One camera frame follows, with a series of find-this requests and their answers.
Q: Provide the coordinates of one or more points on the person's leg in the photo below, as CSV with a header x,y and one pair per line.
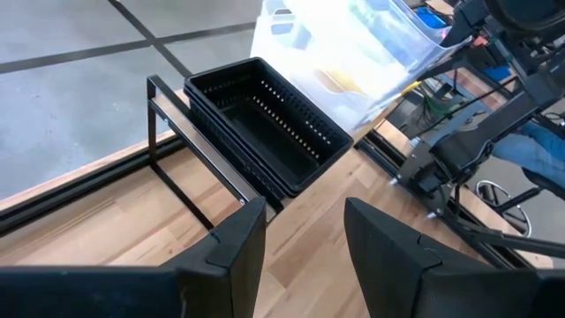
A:
x,y
538,150

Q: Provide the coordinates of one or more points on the blue box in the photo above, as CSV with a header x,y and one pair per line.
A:
x,y
430,17

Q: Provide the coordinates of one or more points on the yellow slotted plastic basket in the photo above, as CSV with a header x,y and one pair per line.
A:
x,y
413,86

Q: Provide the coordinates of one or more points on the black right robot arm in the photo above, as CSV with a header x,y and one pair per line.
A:
x,y
468,146

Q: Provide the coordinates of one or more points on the black office chair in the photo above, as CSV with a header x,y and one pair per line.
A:
x,y
503,207

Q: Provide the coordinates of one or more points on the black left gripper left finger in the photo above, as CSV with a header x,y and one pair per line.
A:
x,y
229,269

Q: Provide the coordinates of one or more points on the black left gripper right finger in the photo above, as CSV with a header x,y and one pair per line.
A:
x,y
384,265

